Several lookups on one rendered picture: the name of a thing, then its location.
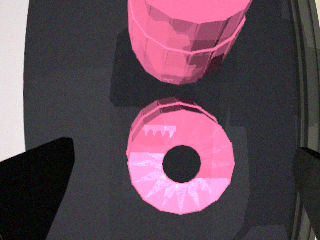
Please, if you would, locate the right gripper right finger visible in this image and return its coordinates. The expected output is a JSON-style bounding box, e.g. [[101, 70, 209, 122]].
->
[[292, 147, 320, 240]]

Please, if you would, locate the pink cup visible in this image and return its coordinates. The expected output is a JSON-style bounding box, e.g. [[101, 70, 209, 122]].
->
[[142, 65, 201, 85], [127, 97, 235, 214], [128, 0, 252, 81]]

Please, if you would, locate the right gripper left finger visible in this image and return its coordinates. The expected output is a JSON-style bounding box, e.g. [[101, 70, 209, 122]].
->
[[0, 137, 75, 240]]

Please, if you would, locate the dark grey mat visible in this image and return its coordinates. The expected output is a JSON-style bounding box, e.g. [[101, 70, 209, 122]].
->
[[23, 0, 297, 240]]

